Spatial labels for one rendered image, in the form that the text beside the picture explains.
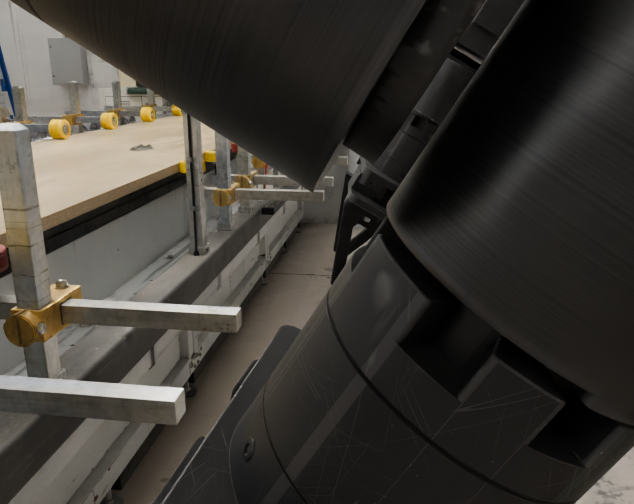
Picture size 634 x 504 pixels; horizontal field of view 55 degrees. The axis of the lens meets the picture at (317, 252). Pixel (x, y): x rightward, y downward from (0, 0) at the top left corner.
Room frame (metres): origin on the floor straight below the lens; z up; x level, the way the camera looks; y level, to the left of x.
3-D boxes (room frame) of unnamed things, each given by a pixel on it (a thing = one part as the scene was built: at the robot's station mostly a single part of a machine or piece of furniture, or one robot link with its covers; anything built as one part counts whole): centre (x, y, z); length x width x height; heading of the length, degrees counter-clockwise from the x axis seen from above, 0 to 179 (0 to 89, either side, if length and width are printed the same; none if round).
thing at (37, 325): (0.87, 0.42, 0.81); 0.14 x 0.06 x 0.05; 172
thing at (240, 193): (1.87, 0.19, 0.80); 0.43 x 0.03 x 0.04; 82
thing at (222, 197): (1.86, 0.28, 0.81); 0.14 x 0.06 x 0.05; 172
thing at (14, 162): (0.85, 0.42, 0.86); 0.04 x 0.04 x 0.48; 82
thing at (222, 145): (1.84, 0.28, 0.88); 0.04 x 0.04 x 0.48; 82
